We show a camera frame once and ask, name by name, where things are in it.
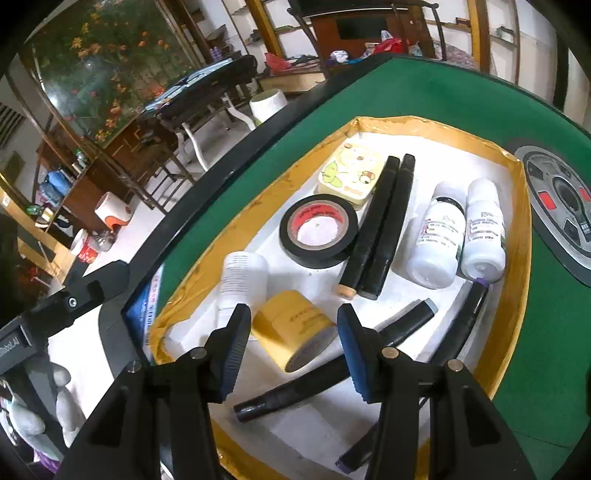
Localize black tape roll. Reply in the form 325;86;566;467
279;194;360;270

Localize blue white printed card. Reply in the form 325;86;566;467
121;263;166;365

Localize white orange stool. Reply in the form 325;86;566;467
95;191;134;230

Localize slim white bottle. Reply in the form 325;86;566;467
217;250;269;333

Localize wooden box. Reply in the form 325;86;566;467
256;69;325;95

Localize white foam tray yellow tape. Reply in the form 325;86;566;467
147;115;534;480

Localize blue bag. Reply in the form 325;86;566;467
39;168;72;204

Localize white plastic bucket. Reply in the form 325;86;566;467
249;89;288;124

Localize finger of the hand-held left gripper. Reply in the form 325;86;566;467
28;260;131;335

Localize flower painting wooden frame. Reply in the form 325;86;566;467
28;0;195;144

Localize black marker purple caps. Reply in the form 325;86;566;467
336;278;490;474

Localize white labelled bottle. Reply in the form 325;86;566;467
392;181;466;290
461;178;507;283

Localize person's left forearm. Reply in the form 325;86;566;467
34;450;63;474

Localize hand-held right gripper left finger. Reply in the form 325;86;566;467
54;303;252;480

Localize black marker yellow end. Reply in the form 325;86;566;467
335;155;400;302

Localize yellow round jar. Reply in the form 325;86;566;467
250;290;339;374

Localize black marker grey end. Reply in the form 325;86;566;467
233;298;437;424

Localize person's left hand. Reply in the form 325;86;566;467
0;360;88;448

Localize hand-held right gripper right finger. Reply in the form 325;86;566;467
336;304;536;480

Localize red white cup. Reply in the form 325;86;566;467
69;228;100;264

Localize red plastic bag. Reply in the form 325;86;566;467
369;38;411;56

